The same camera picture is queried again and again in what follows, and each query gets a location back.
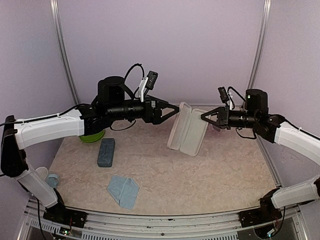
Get right aluminium corner post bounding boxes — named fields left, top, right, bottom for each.
left=247, top=0, right=272, bottom=89

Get front aluminium rail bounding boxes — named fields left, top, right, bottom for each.
left=23, top=198, right=305, bottom=240

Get aluminium corner post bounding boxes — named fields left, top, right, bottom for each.
left=50, top=0, right=80, bottom=105
left=247, top=0, right=272, bottom=89

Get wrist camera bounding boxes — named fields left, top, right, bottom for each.
left=137, top=70, right=159, bottom=103
left=218, top=86, right=235, bottom=110

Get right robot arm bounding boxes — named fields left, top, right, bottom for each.
left=201, top=87, right=320, bottom=222

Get grey-blue glasses case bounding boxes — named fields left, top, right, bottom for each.
left=97, top=138, right=116, bottom=168

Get green plate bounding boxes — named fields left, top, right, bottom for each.
left=79, top=130, right=105, bottom=144

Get light blue mug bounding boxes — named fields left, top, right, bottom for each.
left=35, top=166, right=59, bottom=189

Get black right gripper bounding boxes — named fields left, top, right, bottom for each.
left=201, top=104, right=259, bottom=130

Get purple lens pink sunglasses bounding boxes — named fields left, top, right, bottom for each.
left=210, top=123, right=224, bottom=132

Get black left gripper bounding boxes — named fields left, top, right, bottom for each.
left=107, top=94, right=180, bottom=125

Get left aluminium corner post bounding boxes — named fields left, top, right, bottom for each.
left=50, top=0, right=80, bottom=105

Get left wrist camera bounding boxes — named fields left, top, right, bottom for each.
left=137, top=70, right=159, bottom=103

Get light blue cloth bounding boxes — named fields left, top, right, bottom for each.
left=107, top=175, right=140, bottom=210

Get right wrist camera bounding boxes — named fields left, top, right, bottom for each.
left=218, top=86, right=235, bottom=110

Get pink glasses case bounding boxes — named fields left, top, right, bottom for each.
left=167, top=102, right=208, bottom=157

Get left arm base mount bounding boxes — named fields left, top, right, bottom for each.
left=43, top=199, right=88, bottom=229

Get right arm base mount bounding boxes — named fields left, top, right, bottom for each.
left=238, top=195, right=283, bottom=228

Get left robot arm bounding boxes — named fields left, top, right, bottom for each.
left=0, top=73, right=179, bottom=223

